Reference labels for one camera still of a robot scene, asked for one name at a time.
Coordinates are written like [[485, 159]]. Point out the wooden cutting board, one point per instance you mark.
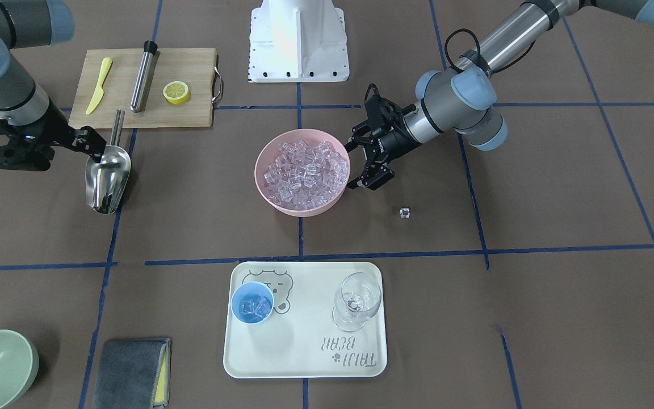
[[193, 66]]

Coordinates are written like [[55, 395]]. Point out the clear wine glass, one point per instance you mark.
[[356, 301]]

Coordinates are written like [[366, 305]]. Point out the cream bear print tray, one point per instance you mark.
[[300, 339]]

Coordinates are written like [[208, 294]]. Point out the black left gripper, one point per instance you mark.
[[396, 140]]

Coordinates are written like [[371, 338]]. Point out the pink bowl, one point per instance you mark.
[[312, 137]]

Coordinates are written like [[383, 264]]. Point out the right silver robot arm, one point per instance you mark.
[[25, 24]]

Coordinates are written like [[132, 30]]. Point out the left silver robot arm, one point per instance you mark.
[[462, 97]]

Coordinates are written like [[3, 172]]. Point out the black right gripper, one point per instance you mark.
[[58, 134]]

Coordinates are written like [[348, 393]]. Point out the steel cylinder muddler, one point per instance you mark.
[[144, 76]]

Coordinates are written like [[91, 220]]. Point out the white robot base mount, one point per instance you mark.
[[298, 41]]

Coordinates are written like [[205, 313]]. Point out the yellow plastic knife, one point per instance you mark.
[[98, 92]]

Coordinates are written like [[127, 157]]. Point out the yellow lemon half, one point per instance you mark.
[[176, 92]]

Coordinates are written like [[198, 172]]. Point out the grey folded cloth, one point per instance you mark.
[[134, 373]]

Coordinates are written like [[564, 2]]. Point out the light blue plastic cup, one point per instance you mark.
[[252, 303]]

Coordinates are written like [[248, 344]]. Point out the clear ice cubes pile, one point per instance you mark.
[[301, 177]]

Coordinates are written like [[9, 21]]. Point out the steel ice scoop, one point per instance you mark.
[[105, 180]]

